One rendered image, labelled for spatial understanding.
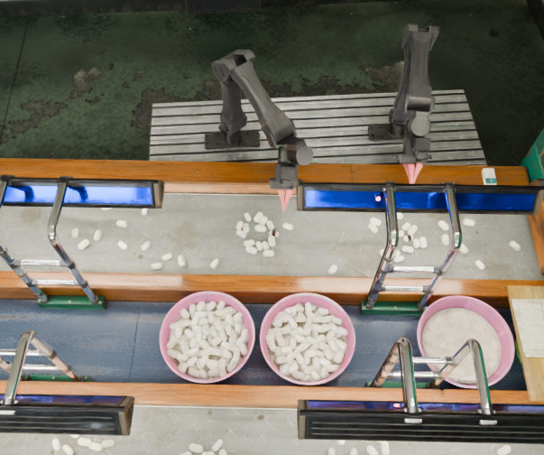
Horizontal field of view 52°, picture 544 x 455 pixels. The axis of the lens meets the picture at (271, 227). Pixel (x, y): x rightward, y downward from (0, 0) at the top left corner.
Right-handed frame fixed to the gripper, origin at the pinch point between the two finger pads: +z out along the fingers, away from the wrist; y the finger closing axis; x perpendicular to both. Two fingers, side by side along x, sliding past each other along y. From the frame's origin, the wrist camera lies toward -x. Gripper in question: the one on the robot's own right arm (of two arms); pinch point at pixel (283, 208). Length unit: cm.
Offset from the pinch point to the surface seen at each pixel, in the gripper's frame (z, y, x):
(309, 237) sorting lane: 8.8, 8.6, 0.9
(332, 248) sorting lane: 11.3, 15.6, -1.7
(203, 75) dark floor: -45, -45, 153
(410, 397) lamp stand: 25, 26, -67
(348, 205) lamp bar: -7.2, 15.6, -28.8
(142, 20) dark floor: -75, -86, 184
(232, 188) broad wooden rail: -3.8, -17.0, 11.8
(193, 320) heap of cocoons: 30.5, -24.7, -18.0
